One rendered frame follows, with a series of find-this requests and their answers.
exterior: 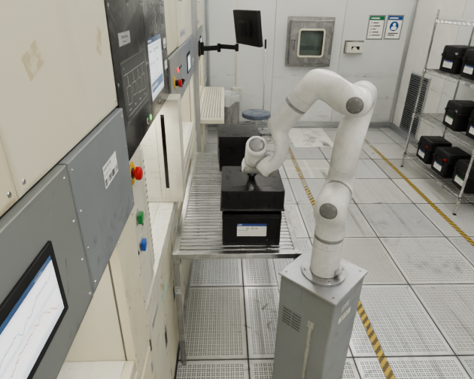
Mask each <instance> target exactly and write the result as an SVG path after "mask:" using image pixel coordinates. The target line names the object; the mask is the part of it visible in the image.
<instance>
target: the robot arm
mask: <svg viewBox="0 0 474 379"><path fill-rule="evenodd" d="M318 99H320V100H322V101H323V102H325V103H327V104H328V105H329V106H330V107H331V108H332V109H333V110H335V111H337V112H339V113H340V114H342V117H341V120H340V122H339V127H338V129H337V133H336V137H335V141H334V144H333V150H332V154H331V159H330V167H329V171H328V175H327V179H326V180H325V183H324V186H323V188H322V189H321V191H320V193H319V194H318V197H317V199H316V201H315V204H314V221H315V229H314V240H313V246H312V252H311V258H308V259H307V260H305V261H304V262H303V264H302V273H303V275H304V276H305V278H307V279H308V280H309V281H311V282H312V283H315V284H317V285H320V286H324V287H333V286H336V285H339V284H341V283H342V282H343V281H344V280H345V278H346V270H345V268H344V266H343V265H342V264H341V263H340V259H341V254H342V246H343V241H344V237H345V219H346V215H347V211H348V206H349V205H350V202H351V199H352V196H353V193H354V184H355V177H356V173H357V165H358V162H359V158H360V154H361V150H362V147H363V142H364V140H365V137H366V133H367V129H368V127H369V123H370V120H371V117H372V113H373V110H374V107H375V102H376V99H377V89H376V88H375V86H374V85H373V84H372V83H370V82H369V81H366V80H362V81H358V82H356V83H354V84H352V83H350V82H348V81H347V80H346V79H344V78H343V77H341V76H340V75H339V74H337V73H335V72H333V71H329V70H326V69H320V68H318V69H314V70H311V71H309V72H308V73H307V74H306V75H305V76H304V77H303V78H302V79H301V80H300V81H299V82H298V84H297V85H296V86H295V87H294V88H293V90H292V91H291V92H290V94H289V95H288V96H287V97H286V99H285V100H284V101H283V102H282V103H281V104H280V106H279V107H278V108H277V110H276V111H275V112H274V114H273V115H272V116H271V117H270V118H269V121H268V123H267V125H268V128H269V131H270V132H271V135H272V138H273V141H274V144H275V152H274V155H273V157H271V156H270V154H269V153H268V151H267V143H266V140H265V139H264V138H262V137H260V136H253V137H251V138H249V139H248V141H247V143H246V148H245V157H244V159H243V160H242V167H241V168H240V171H241V172H242V173H244V174H248V176H249V178H251V174H254V177H255V176H256V175H257V174H262V175H263V176H264V177H270V176H272V175H273V174H274V173H275V172H276V171H277V170H278V169H279V168H280V167H281V165H282V164H283V163H284V161H285V160H286V158H287V155H288V152H289V137H288V132H289V131H290V129H291V128H292V127H293V126H294V125H295V124H296V123H297V121H298V120H299V119H300V118H301V117H302V116H303V115H304V114H305V112H306V111H307V110H308V109H309V108H310V107H311V106H312V105H313V104H314V103H315V102H316V101H317V100H318Z"/></svg>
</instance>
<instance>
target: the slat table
mask: <svg viewBox="0 0 474 379"><path fill-rule="evenodd" d="M198 166H210V167H198ZM213 166H219V163H218V158H217V153H193V158H192V161H191V165H190V172H189V176H188V180H187V186H186V193H185V197H184V201H183V204H182V209H181V215H180V220H179V224H178V230H177V234H176V238H175V245H174V248H173V252H172V260H173V270H174V279H175V287H181V294H176V292H175V298H176V307H177V316H178V334H179V343H180V352H181V361H182V363H181V364H182V365H186V364H187V350H186V339H185V324H186V318H187V306H188V299H189V293H190V281H191V274H192V267H193V260H194V259H273V264H274V268H275V275H276V280H277V284H278V291H279V295H280V286H281V281H280V277H279V274H278V266H277V262H276V259H293V260H295V259H296V258H297V257H299V256H300V255H301V254H302V253H301V250H300V247H299V243H298V240H297V237H296V233H295V231H294V227H293V224H292V221H291V218H290V214H289V211H288V209H287V204H286V201H285V200H284V209H285V211H282V219H281V222H285V223H281V235H280V238H289V239H280V244H279V245H291V246H273V245H266V246H262V245H223V243H209V242H223V239H209V238H223V236H209V235H223V233H222V231H223V230H222V211H220V209H211V208H220V204H211V203H220V191H221V174H222V171H220V169H219V167H213ZM189 201H194V202H189ZM189 203H195V204H189ZM200 203H207V204H200ZM188 208H195V209H188ZM200 208H207V209H200ZM282 225H286V226H282ZM183 235H193V236H183ZM200 235H204V236H200ZM284 241H290V242H284ZM182 242H192V243H182ZM196 242H204V243H196ZM182 246H192V247H182ZM195 246H203V247H195ZM208 246H250V247H208ZM257 249H266V250H257ZM274 249H292V250H274ZM180 259H189V260H190V266H189V271H188V277H187V288H186V294H185V300H184V306H183V296H182V285H181V264H180Z"/></svg>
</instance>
